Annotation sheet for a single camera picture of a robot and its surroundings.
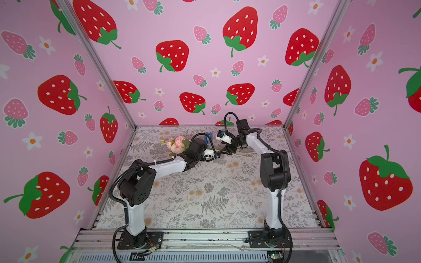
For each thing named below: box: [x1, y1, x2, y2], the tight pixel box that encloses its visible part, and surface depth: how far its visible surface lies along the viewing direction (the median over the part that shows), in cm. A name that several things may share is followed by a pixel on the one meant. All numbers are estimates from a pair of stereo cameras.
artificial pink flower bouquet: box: [161, 135, 191, 157], surface depth 94 cm
